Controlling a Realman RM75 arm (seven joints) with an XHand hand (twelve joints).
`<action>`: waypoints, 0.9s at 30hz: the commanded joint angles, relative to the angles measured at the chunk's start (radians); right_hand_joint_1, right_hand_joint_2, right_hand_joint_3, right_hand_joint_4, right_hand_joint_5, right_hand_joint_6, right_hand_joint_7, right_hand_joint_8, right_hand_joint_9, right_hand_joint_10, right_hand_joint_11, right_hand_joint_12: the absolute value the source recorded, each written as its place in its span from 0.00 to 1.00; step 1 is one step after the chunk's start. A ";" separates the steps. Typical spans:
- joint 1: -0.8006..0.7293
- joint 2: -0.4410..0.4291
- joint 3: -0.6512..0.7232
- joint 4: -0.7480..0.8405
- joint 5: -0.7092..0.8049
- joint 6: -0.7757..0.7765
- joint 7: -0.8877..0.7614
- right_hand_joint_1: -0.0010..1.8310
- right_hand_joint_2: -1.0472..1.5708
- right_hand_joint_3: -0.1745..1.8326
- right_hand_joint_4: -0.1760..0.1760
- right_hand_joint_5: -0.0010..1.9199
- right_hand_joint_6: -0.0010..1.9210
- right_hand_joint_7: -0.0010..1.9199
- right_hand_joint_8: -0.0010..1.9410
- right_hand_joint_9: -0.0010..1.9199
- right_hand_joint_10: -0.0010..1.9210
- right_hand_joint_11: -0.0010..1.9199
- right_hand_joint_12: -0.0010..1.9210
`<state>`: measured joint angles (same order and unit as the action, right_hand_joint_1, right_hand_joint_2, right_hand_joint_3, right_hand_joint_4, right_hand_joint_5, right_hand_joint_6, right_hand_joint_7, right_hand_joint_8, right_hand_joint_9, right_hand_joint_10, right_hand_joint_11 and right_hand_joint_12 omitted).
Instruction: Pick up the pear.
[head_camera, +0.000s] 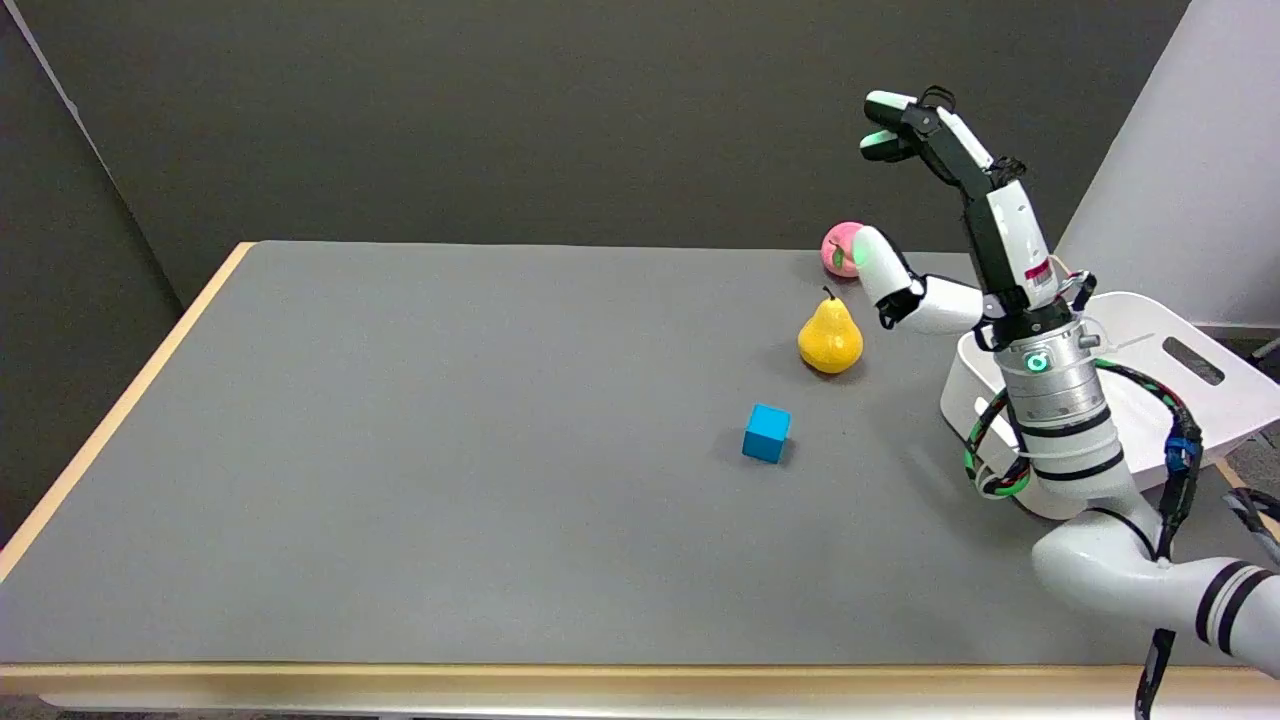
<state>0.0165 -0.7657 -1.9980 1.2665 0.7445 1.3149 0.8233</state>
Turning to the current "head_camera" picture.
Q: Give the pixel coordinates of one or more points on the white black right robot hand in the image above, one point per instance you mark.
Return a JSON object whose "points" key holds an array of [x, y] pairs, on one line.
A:
{"points": [[1008, 240]]}

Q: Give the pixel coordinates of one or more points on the yellow pear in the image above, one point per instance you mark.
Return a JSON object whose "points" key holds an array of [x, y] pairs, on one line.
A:
{"points": [[831, 338]]}

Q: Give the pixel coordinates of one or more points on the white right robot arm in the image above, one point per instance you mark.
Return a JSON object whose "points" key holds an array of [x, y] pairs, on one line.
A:
{"points": [[1075, 440]]}

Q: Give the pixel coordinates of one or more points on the pink peach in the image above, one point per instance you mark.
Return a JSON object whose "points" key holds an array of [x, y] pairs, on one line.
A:
{"points": [[838, 249]]}

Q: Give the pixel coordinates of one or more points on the white plastic bin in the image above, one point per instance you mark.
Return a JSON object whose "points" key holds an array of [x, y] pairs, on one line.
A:
{"points": [[1180, 380]]}

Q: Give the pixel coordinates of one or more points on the blue cube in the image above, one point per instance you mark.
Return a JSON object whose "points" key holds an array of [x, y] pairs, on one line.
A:
{"points": [[766, 433]]}

